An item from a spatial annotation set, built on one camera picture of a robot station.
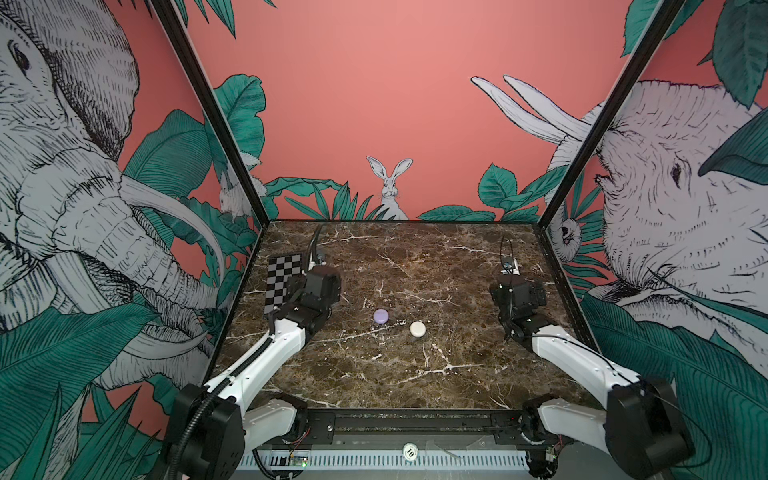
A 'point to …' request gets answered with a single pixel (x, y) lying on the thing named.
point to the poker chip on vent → (410, 451)
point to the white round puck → (417, 329)
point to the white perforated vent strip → (382, 460)
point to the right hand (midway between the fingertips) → (519, 277)
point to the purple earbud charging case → (381, 316)
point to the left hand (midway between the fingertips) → (318, 274)
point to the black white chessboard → (279, 269)
